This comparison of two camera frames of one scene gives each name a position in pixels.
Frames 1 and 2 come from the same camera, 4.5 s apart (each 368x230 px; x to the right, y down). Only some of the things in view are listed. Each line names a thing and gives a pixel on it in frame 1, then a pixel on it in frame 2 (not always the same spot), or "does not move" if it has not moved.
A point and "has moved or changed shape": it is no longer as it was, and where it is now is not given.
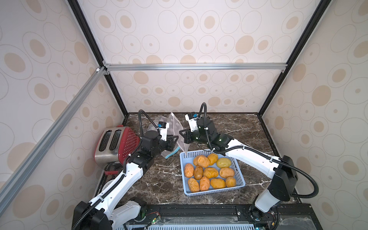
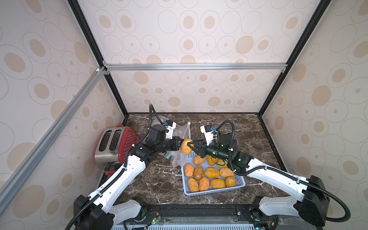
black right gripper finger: (184, 135) -> (197, 144)
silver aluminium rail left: (7, 187) does not move
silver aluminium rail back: (194, 67) does not move
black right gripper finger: (186, 147) -> (199, 148)
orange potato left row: (189, 170) does not move
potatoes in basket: (193, 185) does not move
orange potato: (201, 160) has moved or changed shape
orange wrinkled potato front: (204, 183) does not move
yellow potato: (212, 158) does not move
